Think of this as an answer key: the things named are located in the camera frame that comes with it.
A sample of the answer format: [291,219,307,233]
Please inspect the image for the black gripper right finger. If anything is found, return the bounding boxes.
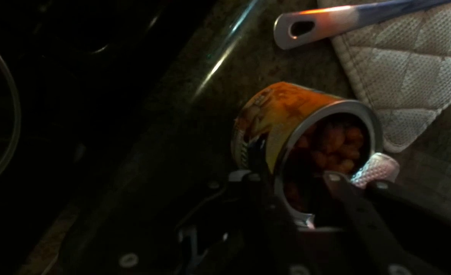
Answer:
[322,170,431,275]

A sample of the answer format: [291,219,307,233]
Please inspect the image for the grey quilted pot holder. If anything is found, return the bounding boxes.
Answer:
[317,0,451,154]

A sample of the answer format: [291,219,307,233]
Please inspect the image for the round dark stove burner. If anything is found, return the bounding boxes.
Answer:
[0,28,22,195]

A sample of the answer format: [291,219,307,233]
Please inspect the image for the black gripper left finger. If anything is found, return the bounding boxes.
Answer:
[241,137,293,250]

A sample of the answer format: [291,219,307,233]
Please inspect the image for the metal utensil handle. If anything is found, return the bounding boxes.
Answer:
[272,0,451,51]

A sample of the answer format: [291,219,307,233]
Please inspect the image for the orange food can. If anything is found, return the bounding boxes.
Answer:
[229,80,401,230]

